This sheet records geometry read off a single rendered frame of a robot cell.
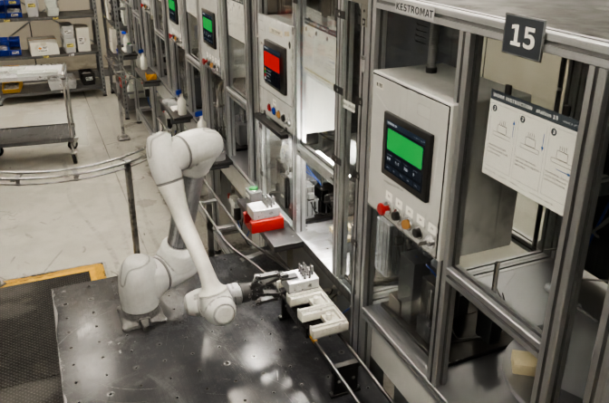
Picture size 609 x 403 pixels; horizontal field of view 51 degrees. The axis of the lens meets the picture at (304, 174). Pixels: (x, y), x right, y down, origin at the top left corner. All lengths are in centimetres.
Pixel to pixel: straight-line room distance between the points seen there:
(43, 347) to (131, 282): 137
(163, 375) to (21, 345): 163
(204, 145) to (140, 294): 68
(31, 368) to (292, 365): 174
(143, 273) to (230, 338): 43
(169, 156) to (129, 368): 81
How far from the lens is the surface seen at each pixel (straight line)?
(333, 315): 243
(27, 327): 414
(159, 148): 232
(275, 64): 277
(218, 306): 223
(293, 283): 250
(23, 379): 376
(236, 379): 245
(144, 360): 259
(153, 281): 269
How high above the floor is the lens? 226
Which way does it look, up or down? 22 degrees down
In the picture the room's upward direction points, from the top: straight up
